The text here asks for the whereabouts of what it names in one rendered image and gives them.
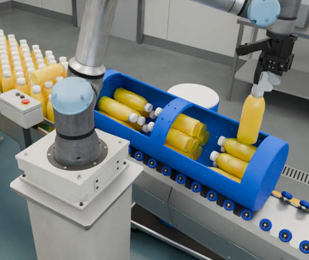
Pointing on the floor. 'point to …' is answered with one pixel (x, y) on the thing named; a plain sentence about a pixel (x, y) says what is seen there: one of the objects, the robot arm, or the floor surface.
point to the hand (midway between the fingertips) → (257, 90)
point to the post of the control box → (25, 137)
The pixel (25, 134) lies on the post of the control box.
